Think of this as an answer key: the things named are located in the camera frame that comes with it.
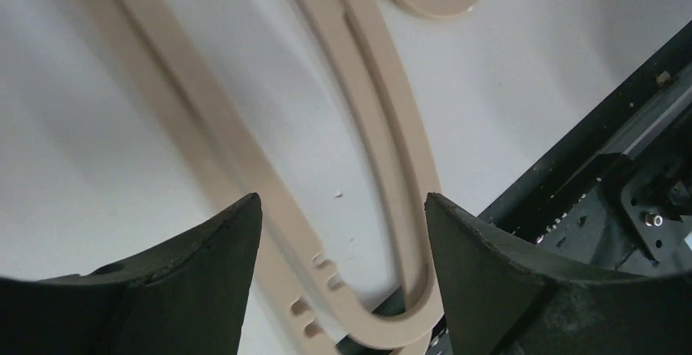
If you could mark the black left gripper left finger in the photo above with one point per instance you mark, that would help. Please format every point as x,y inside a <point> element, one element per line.
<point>187,295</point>

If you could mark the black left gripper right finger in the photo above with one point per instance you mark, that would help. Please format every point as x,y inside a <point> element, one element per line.
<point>503,295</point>

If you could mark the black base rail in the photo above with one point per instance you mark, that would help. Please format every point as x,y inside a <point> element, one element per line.
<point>614,192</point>

